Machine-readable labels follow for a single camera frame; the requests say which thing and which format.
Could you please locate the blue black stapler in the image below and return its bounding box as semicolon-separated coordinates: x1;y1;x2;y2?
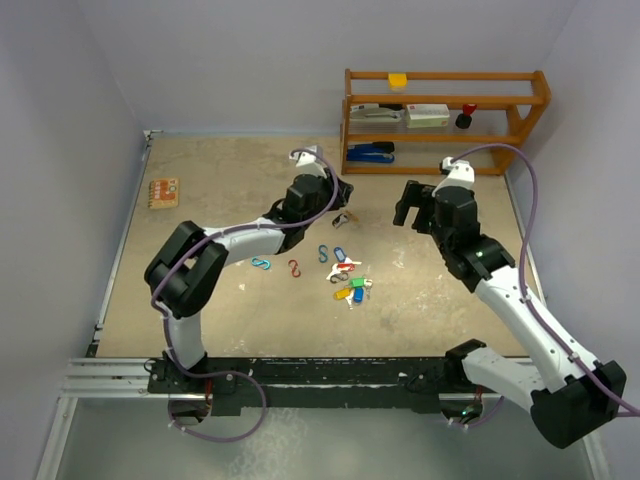
346;141;395;164

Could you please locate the black tag key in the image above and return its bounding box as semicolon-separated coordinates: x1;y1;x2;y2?
332;213;350;228

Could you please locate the red black stamp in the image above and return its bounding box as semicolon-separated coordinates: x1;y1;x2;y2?
455;104;477;130

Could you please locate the orange small notebook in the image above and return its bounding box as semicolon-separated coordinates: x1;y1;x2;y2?
147;177;180;210

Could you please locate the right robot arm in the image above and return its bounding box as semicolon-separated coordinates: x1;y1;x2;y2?
393;180;627;449

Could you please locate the green tag key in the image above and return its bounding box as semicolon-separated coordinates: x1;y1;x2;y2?
350;277;373;296

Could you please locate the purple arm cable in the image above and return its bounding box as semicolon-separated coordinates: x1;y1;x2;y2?
452;143;640;419
152;148;341;371

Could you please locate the aluminium rail frame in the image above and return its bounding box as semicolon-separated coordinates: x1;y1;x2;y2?
34;129;164;480

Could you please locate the blue tag key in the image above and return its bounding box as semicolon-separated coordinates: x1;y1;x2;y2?
346;287;364;309
333;246;361;265

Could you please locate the wooden shelf rack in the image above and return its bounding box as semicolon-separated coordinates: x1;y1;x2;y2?
340;70;552;176

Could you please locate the yellow tag key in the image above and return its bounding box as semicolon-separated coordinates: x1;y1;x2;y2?
333;287;352;300

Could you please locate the teal carabiner right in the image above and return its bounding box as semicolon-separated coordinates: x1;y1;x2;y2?
318;244;329;263

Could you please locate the white red box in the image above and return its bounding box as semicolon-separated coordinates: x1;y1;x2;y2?
405;104;450;128

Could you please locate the red carabiner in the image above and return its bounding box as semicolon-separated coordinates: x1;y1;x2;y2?
287;259;301;278

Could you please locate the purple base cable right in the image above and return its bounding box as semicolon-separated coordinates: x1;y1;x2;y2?
447;397;506;432

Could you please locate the teal carabiner left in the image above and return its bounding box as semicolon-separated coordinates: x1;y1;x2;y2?
251;257;271;270

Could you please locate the black carabiner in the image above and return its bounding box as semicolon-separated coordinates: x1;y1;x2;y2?
329;272;349;284

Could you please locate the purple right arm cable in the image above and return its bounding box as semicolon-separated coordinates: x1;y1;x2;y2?
452;143;640;419

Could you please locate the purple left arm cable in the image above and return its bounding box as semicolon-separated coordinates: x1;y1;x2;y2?
152;148;341;371

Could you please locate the black base frame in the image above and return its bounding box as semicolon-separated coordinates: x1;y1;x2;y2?
144;355;490;417

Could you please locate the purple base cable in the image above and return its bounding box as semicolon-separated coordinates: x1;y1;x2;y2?
447;397;506;432
167;368;271;443

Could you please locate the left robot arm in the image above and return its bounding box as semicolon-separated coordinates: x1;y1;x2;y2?
144;174;354;392

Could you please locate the white grey stapler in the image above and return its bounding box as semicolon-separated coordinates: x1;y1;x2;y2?
350;103;404;123

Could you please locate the red tag key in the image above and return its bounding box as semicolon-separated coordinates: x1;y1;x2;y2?
326;262;356;280

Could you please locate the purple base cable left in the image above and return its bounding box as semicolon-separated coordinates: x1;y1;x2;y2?
167;368;271;443

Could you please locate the yellow block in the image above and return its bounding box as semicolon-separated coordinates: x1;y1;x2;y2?
387;72;408;92

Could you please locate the teal carabiner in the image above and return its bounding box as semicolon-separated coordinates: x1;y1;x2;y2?
251;257;271;270
318;244;329;263

